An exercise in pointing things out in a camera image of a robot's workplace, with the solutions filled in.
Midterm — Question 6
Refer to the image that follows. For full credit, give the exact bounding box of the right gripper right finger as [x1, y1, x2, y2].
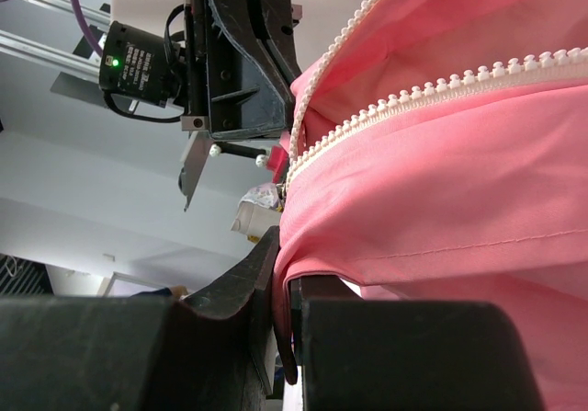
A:
[290, 276, 544, 410]

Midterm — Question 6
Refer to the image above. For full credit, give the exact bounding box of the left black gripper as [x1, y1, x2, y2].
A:
[98, 0, 301, 139]

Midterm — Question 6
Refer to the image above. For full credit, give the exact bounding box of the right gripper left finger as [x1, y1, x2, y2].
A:
[1, 227, 279, 410]

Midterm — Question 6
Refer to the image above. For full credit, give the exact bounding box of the pink hooded zip jacket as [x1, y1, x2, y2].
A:
[272, 0, 587, 410]

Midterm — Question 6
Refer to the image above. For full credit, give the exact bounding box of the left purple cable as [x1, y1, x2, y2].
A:
[63, 0, 105, 58]

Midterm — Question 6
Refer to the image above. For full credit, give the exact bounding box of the front aluminium table rail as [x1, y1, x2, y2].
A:
[1, 0, 110, 107]

